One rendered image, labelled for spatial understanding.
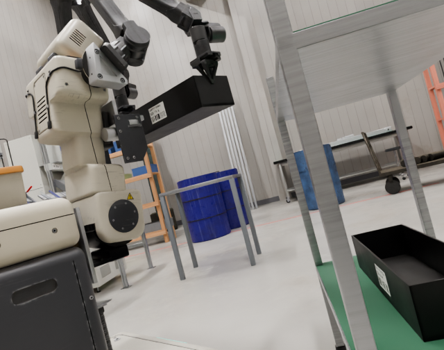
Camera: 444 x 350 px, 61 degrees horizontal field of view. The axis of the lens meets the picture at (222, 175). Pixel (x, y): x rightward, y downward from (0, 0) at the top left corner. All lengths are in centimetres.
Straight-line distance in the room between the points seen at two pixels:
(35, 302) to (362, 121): 904
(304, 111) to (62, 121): 82
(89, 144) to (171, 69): 885
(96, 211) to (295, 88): 77
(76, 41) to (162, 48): 896
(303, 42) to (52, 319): 77
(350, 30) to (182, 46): 955
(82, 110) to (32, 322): 64
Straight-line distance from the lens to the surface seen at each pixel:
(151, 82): 1015
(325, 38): 64
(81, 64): 120
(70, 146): 129
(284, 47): 64
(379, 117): 968
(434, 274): 120
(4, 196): 111
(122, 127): 127
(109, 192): 121
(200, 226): 552
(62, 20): 161
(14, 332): 94
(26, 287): 95
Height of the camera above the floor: 74
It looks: 1 degrees up
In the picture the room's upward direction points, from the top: 15 degrees counter-clockwise
